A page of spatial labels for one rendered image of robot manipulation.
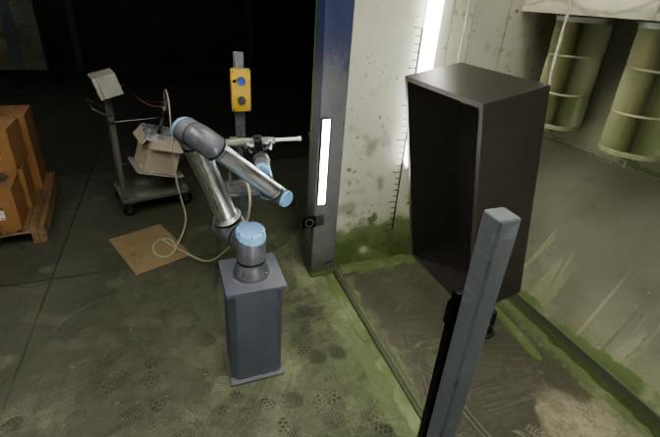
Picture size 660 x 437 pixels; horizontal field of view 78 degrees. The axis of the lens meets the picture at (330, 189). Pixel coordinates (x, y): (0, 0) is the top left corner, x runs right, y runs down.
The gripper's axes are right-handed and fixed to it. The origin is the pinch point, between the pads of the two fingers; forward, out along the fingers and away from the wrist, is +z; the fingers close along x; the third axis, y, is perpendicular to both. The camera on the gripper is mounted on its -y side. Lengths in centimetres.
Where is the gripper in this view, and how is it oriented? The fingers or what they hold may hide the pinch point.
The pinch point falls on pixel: (258, 139)
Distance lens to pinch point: 248.0
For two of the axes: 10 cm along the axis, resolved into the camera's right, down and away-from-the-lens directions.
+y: 1.1, 8.2, 5.7
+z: -1.8, -5.4, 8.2
